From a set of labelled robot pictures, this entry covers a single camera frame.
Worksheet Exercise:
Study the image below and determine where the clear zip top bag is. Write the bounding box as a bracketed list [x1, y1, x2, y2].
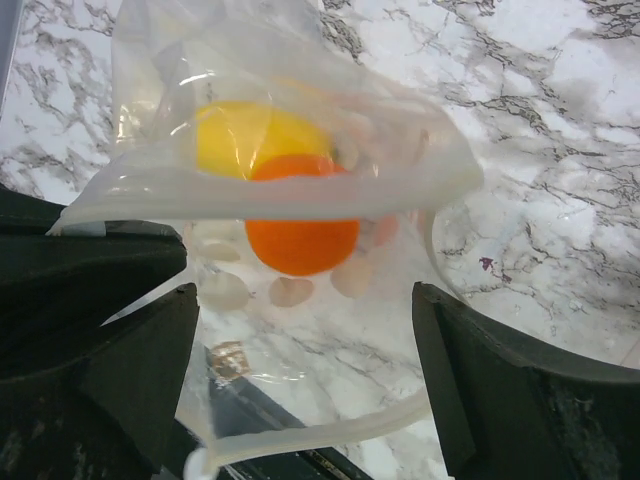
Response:
[51, 1, 483, 479]

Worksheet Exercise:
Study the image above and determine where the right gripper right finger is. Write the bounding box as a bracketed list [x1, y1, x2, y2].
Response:
[412, 283, 639, 479]

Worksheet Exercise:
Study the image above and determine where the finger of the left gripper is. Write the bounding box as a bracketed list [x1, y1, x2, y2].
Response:
[1, 188, 186, 370]

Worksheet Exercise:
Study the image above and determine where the yellow toy mango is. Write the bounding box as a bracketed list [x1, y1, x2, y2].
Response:
[196, 101, 332, 179]

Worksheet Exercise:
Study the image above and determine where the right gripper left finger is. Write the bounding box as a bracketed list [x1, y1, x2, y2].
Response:
[1, 284, 199, 479]

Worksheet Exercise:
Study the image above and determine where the orange toy fruit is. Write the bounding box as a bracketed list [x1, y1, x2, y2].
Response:
[245, 154, 360, 276]

